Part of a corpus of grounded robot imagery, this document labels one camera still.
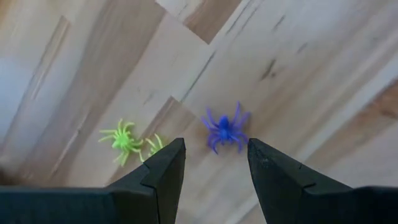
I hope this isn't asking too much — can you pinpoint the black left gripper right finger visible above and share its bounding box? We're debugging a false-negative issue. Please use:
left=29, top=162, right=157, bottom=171
left=247, top=138, right=398, bottom=224

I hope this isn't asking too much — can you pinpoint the purple plastic spider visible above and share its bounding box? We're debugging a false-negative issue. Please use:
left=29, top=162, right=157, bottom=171
left=200, top=101, right=251, bottom=155

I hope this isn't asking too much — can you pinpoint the green plastic spider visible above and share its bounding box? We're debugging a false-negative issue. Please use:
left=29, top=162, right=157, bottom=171
left=144, top=133, right=165, bottom=157
left=98, top=118, right=146, bottom=167

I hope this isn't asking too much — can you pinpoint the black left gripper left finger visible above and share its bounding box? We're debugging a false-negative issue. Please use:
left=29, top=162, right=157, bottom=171
left=0, top=138, right=187, bottom=224

